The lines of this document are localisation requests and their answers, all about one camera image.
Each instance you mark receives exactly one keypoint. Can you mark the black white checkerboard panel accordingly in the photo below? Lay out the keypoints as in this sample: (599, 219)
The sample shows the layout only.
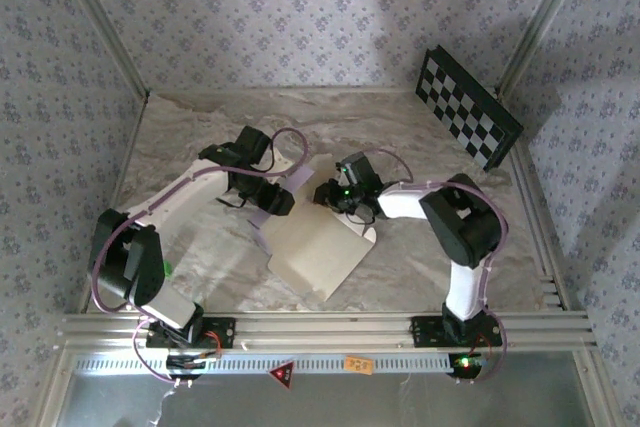
(465, 102)

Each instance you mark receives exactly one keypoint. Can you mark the aluminium frame post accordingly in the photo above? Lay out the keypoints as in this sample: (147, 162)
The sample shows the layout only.
(539, 22)
(102, 22)

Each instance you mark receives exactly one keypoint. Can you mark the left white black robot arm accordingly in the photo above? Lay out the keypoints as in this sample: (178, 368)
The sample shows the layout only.
(175, 197)

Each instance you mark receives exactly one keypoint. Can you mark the grey metal sheet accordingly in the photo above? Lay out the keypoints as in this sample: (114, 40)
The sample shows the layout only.
(350, 407)

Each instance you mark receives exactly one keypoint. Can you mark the small green object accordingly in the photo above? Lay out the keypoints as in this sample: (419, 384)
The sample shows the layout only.
(168, 269)

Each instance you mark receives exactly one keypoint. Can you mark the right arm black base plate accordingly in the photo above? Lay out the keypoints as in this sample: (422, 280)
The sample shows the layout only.
(425, 332)

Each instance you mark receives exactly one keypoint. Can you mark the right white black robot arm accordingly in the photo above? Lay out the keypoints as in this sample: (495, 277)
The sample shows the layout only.
(460, 222)

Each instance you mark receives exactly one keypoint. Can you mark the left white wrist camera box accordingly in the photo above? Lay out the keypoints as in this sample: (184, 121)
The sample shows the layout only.
(282, 167)

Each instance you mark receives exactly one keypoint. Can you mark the red triangle warning sticker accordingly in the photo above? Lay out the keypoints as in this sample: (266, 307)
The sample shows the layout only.
(281, 374)

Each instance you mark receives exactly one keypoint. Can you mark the orange label sticker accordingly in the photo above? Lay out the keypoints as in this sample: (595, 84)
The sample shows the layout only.
(359, 365)

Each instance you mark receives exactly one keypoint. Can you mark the long aluminium base rail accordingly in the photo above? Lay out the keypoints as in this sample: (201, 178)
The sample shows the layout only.
(325, 329)

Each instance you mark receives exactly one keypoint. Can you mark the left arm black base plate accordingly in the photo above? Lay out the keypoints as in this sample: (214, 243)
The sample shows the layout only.
(220, 332)

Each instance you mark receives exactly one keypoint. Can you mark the white paper box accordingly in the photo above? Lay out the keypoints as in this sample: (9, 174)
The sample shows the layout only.
(315, 247)

